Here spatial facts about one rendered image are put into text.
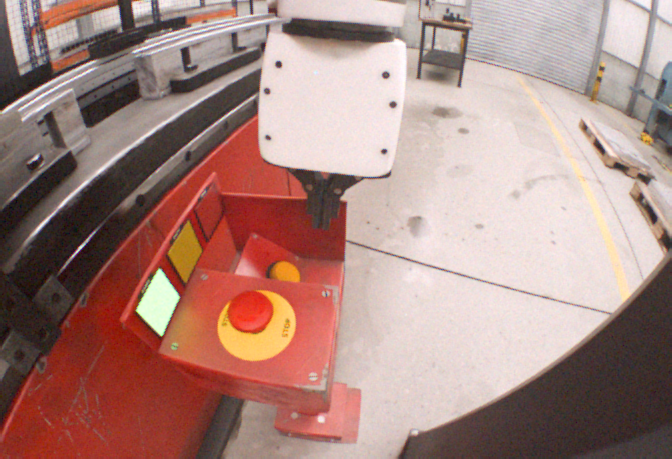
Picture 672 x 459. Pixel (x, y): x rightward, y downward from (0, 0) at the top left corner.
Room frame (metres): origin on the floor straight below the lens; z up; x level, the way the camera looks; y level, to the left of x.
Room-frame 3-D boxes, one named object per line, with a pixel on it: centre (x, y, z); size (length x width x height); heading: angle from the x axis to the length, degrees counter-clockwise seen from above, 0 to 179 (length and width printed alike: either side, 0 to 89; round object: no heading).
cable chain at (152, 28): (0.93, 0.67, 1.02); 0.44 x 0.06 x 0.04; 165
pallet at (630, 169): (2.23, -3.47, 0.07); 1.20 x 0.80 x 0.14; 154
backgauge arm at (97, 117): (0.76, 0.69, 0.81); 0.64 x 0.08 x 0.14; 75
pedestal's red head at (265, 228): (0.16, 0.08, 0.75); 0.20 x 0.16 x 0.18; 174
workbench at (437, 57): (4.71, -1.80, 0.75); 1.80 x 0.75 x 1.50; 156
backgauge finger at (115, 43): (0.64, 0.50, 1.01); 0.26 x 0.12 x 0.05; 75
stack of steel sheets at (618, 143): (2.23, -3.47, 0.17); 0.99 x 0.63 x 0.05; 154
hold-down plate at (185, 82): (0.66, 0.27, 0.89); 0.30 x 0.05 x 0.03; 165
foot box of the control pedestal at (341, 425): (0.16, 0.05, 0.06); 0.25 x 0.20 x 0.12; 84
